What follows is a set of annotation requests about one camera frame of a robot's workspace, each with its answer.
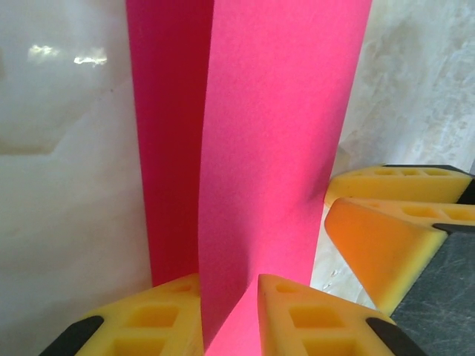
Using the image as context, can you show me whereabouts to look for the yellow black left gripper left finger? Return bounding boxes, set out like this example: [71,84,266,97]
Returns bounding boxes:
[39,272,204,356]

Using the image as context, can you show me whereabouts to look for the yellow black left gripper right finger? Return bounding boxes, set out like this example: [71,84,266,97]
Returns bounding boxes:
[258,273,430,356]

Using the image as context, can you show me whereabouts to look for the pink square paper sheet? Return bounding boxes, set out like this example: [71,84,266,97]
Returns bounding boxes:
[125,0,373,356]

